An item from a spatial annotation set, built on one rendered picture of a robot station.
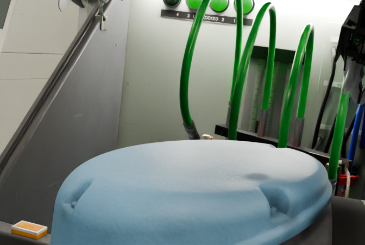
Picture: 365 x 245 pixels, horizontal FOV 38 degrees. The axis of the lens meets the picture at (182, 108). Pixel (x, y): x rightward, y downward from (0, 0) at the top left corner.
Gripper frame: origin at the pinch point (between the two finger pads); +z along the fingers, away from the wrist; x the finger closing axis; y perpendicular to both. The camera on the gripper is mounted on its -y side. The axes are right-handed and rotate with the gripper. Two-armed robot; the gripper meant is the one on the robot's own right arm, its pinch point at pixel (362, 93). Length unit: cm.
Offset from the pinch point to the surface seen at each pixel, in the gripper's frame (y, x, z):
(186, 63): 5.0, -25.9, 0.0
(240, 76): 1.4, -18.1, 2.2
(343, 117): 0.3, -1.6, 5.0
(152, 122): -21, -50, 42
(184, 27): -34, -47, 20
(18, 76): -140, -237, 166
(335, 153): 3.7, -1.1, 9.3
